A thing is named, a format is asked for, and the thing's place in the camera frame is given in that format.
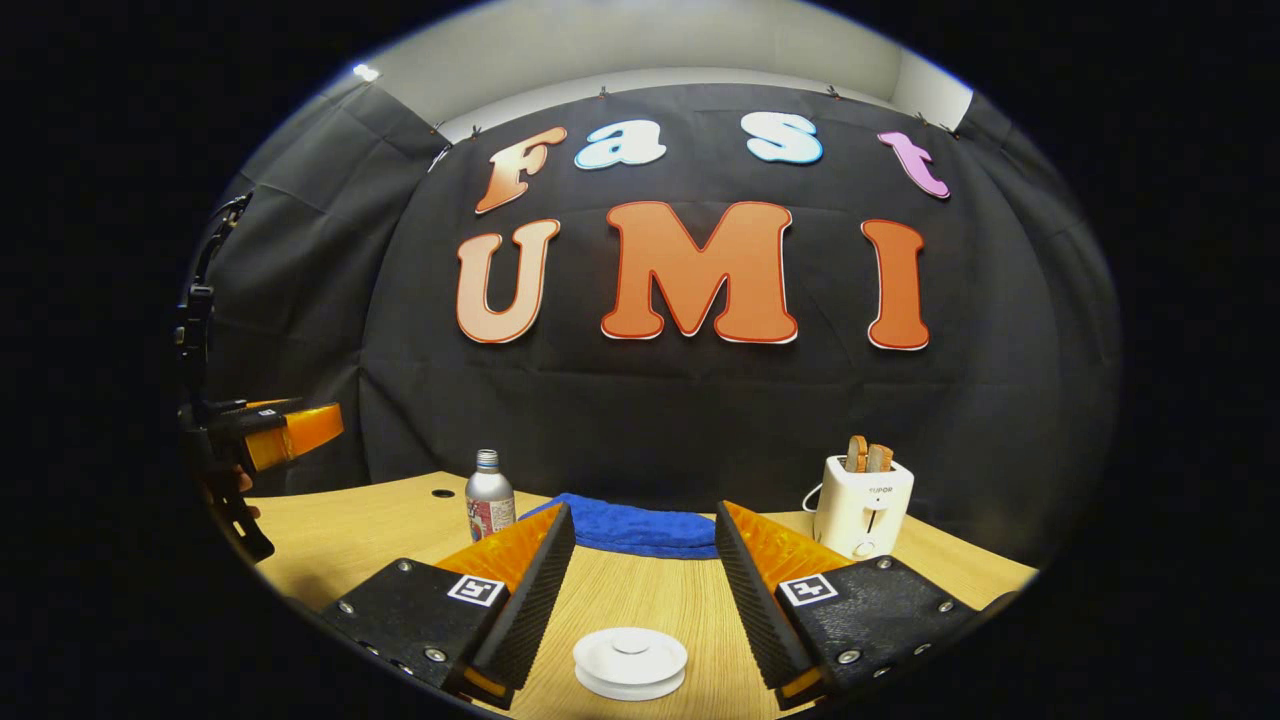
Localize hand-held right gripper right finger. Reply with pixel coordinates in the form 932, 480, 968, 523
714, 500, 986, 711

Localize white toaster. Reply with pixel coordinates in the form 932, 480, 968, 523
813, 455, 915, 560

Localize silver water bottle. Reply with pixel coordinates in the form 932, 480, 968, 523
465, 449, 517, 542

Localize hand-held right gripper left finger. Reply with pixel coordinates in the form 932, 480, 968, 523
320, 502, 578, 711

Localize white teacup lid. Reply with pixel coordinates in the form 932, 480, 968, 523
573, 627, 689, 683

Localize blue folded towel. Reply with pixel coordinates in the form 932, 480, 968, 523
518, 492, 721, 560

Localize white teacup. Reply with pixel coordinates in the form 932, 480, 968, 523
574, 658, 688, 702

